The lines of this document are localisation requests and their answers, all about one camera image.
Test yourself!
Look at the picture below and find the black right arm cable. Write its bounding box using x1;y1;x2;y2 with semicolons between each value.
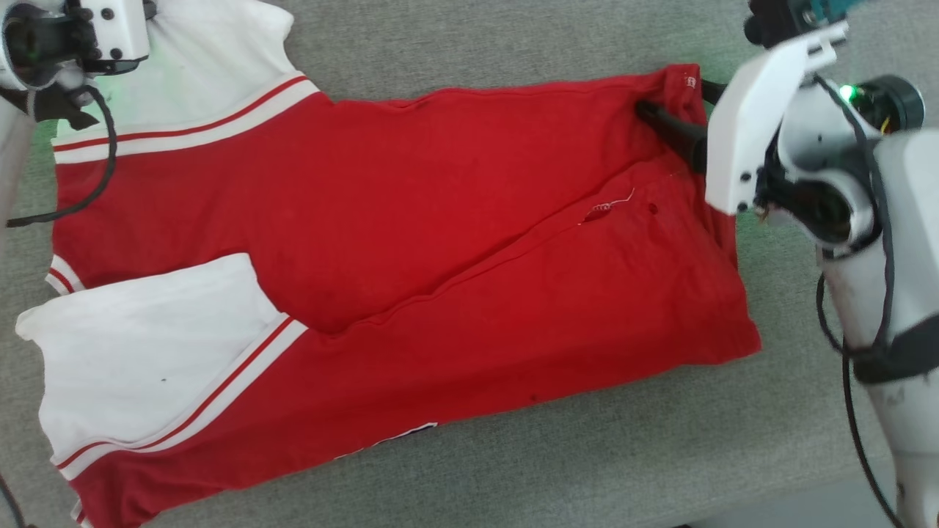
813;73;905;528

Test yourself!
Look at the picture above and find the teal right camera connector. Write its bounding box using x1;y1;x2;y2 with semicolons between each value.
803;0;868;24

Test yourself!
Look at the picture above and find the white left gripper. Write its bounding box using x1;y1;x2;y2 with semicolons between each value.
0;0;152;92

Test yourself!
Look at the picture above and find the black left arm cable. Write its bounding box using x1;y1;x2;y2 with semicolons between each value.
6;84;120;228

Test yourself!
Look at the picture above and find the red white jersey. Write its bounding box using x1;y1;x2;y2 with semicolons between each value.
15;0;764;528

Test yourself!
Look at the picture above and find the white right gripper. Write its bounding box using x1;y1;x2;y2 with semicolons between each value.
635;22;879;247

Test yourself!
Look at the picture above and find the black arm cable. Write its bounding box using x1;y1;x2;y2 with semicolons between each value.
6;84;120;228
813;73;905;528

